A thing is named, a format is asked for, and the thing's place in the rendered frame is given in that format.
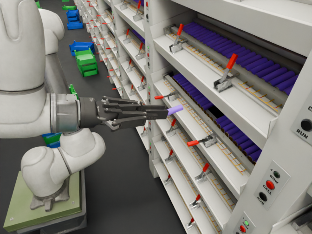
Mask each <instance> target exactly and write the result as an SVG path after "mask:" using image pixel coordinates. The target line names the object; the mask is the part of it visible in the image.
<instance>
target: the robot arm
mask: <svg viewBox="0 0 312 234"><path fill-rule="evenodd" d="M64 33H65V29H64V26H63V23H62V21H61V19H60V17H59V16H58V15H57V14H56V13H53V12H51V11H48V10H45V9H39V8H38V7H37V5H36V3H35V1H34V0H0V138H28V137H36V136H39V135H43V134H47V133H51V132H52V133H60V132H62V134H61V136H60V139H59V140H60V147H57V148H50V147H45V146H39V147H35V148H32V149H30V150H29V151H27V152H26V153H25V154H24V156H23V157H22V160H21V173H22V177H23V179H24V181H25V183H26V185H27V186H28V188H29V189H30V190H31V191H32V192H33V197H32V202H31V204H30V209H31V210H35V209H37V208H39V207H42V206H45V211H46V212H50V211H51V209H52V206H53V204H54V203H57V202H66V201H68V200H69V199H70V197H69V177H70V175H71V174H73V173H76V172H78V171H80V170H83V169H85V168H86V167H88V166H90V165H92V164H93V163H94V162H96V161H97V160H98V159H99V158H100V157H101V156H102V155H103V154H104V152H105V149H106V147H105V143H104V140H103V138H102V137H101V136H100V135H99V134H98V133H95V132H92V133H91V131H90V129H89V128H94V127H95V126H96V125H98V124H100V125H108V126H109V127H110V131H111V132H116V131H118V130H121V129H127V128H133V127H138V126H144V125H145V124H146V120H159V119H166V118H167V115H168V112H169V111H168V110H165V105H142V104H143V103H142V102H141V101H140V103H138V101H137V100H130V99H121V98H112V97H107V96H103V97H102V101H97V102H96V100H95V99H94V98H93V97H79V98H78V100H77V97H76V95H75V94H71V92H70V89H69V86H68V83H67V81H66V78H65V75H64V72H63V69H62V66H61V64H60V61H59V58H58V55H57V53H56V52H58V50H59V41H60V40H62V38H63V37H64Z"/></svg>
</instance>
